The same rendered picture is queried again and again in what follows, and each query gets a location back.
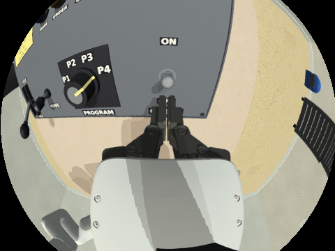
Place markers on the dark grey control console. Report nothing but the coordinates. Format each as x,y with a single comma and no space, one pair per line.
109,58

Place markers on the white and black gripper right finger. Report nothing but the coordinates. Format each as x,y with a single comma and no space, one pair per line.
184,145

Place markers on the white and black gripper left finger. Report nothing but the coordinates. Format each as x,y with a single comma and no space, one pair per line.
149,143

